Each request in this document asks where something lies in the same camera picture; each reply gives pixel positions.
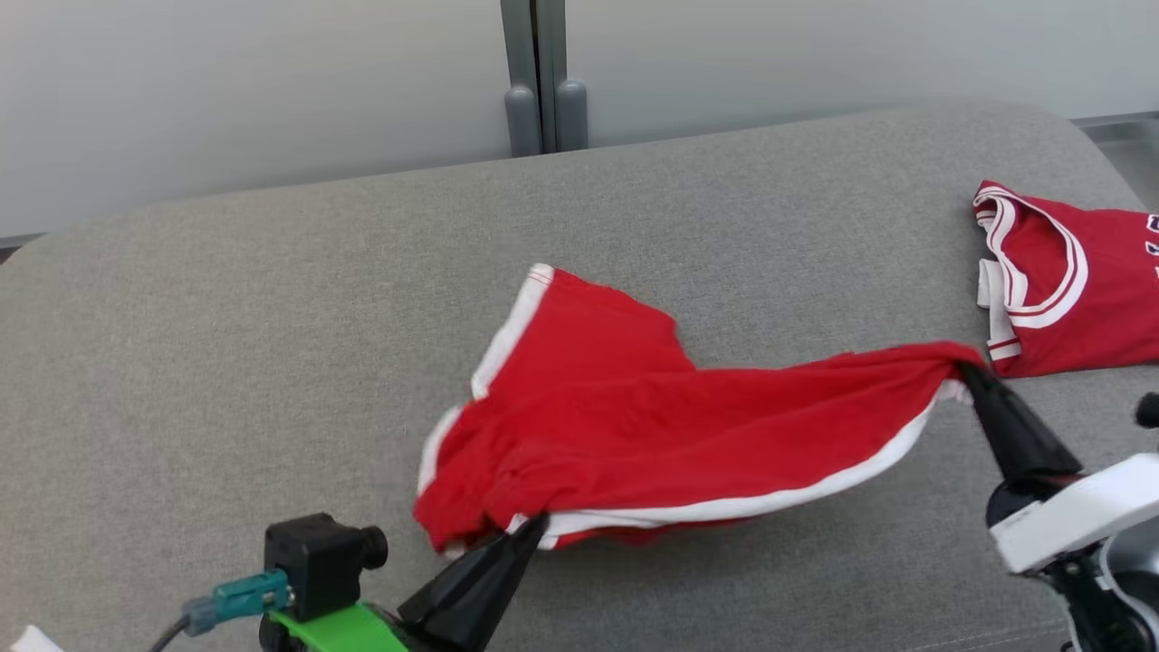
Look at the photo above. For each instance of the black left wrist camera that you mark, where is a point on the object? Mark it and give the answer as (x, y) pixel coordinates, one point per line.
(312, 561)

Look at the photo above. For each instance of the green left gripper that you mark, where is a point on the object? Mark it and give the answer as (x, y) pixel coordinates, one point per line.
(344, 629)

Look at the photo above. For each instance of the red jersey with white trim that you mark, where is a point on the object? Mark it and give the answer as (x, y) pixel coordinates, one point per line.
(1087, 299)

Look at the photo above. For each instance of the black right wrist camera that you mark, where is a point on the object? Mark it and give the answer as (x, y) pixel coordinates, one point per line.
(1150, 410)

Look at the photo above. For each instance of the grey partition base rail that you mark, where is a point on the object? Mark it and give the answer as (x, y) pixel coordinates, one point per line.
(1118, 120)
(18, 241)

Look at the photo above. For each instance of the teal left camera plug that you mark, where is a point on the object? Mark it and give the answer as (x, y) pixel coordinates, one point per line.
(240, 599)

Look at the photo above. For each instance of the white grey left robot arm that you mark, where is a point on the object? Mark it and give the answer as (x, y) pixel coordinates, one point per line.
(32, 641)

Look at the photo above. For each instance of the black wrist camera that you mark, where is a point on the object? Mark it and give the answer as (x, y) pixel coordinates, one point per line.
(1150, 410)
(312, 561)

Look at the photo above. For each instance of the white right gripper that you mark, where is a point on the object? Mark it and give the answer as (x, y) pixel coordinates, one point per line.
(1077, 516)

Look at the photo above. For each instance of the red shorts with white stripe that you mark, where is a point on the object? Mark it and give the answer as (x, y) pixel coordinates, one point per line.
(634, 426)

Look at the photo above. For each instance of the grey metal partition post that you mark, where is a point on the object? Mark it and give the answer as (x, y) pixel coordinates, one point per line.
(543, 81)

